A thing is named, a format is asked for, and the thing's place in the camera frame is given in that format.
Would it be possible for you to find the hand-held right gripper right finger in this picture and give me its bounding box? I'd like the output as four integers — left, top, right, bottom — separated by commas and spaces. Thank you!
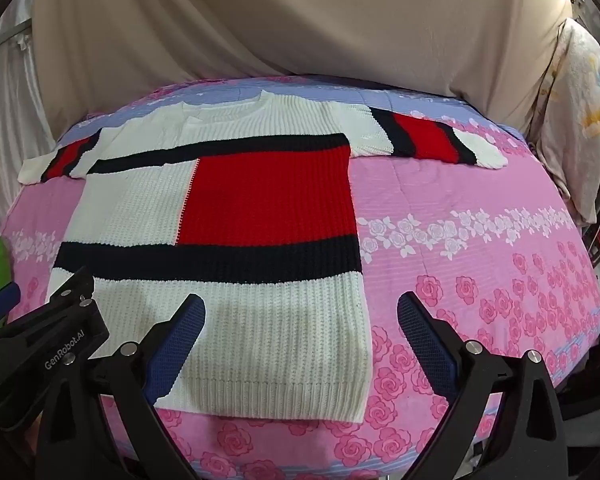
397, 291, 569, 480

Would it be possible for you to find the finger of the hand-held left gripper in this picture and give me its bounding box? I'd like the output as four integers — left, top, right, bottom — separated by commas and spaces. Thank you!
10, 265, 112, 363
0, 282, 22, 317

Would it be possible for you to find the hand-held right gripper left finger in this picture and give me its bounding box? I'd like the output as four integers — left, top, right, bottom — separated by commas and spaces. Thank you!
37, 294, 207, 480

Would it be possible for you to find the white red black knit sweater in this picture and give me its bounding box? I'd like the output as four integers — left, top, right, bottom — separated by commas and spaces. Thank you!
19, 89, 509, 424

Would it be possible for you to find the pink floral bed sheet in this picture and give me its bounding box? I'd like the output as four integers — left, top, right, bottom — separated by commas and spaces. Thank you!
0, 74, 600, 480

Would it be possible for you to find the white pleated curtain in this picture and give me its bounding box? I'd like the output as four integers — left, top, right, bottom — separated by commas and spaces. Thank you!
0, 19, 57, 233

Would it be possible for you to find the pale floral hanging cloth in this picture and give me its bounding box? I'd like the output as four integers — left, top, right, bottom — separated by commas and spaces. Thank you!
534, 19, 600, 227

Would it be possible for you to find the beige backdrop cloth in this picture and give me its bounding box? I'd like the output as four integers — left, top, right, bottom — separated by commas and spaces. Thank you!
30, 0, 577, 153

